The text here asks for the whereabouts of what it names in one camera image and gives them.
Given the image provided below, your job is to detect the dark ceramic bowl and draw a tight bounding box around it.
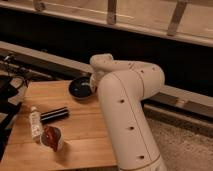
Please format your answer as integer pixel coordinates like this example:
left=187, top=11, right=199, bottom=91
left=68, top=76, right=95, bottom=99

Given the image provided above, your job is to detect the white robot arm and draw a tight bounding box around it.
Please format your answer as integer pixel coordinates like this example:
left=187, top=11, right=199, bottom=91
left=90, top=54, right=167, bottom=171

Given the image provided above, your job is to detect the black rectangular case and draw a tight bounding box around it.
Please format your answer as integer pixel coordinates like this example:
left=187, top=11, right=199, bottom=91
left=41, top=107, right=69, bottom=123

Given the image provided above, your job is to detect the white plastic bottle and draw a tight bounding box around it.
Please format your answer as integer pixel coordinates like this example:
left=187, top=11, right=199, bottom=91
left=29, top=106, right=43, bottom=143

